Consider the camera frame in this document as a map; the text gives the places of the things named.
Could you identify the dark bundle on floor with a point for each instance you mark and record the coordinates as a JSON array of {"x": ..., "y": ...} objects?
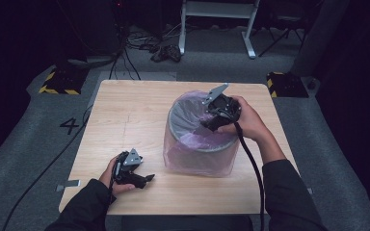
[{"x": 167, "y": 53}]

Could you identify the green plastic bin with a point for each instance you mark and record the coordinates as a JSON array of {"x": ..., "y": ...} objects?
[{"x": 189, "y": 162}]

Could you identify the pink plastic bag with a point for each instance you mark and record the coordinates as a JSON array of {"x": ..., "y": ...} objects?
[{"x": 202, "y": 139}]

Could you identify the person's right hand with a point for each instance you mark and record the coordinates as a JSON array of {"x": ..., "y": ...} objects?
[{"x": 252, "y": 123}]

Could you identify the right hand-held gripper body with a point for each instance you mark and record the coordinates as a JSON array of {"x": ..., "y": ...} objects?
[{"x": 224, "y": 109}]

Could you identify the grey tape piece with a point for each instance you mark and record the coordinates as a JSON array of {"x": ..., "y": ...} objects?
[{"x": 69, "y": 185}]

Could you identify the grey curtain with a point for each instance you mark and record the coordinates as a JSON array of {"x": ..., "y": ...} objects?
[{"x": 321, "y": 35}]

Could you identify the black equipment stand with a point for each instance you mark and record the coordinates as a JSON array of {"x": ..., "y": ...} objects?
[{"x": 93, "y": 29}]

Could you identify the black tripod stand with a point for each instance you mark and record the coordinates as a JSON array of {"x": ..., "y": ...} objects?
[{"x": 282, "y": 33}]

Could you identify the black yellow striped base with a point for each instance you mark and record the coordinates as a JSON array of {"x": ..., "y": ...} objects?
[
  {"x": 287, "y": 85},
  {"x": 64, "y": 82}
]

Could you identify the white desk frame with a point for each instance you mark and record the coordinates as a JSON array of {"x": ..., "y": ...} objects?
[{"x": 218, "y": 9}]

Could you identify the person's left hand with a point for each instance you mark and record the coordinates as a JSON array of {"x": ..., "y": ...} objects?
[{"x": 107, "y": 178}]

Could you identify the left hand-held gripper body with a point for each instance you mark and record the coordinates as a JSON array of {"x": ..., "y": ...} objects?
[{"x": 130, "y": 159}]

